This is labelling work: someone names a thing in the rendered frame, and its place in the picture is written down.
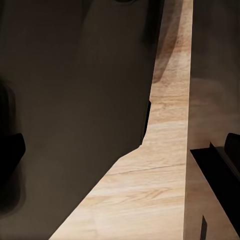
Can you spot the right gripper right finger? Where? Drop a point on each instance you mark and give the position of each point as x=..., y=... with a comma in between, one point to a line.
x=232, y=149

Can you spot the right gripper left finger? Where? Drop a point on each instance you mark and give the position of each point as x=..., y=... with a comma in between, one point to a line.
x=12, y=149

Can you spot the oven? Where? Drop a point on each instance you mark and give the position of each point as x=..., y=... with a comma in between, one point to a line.
x=213, y=197

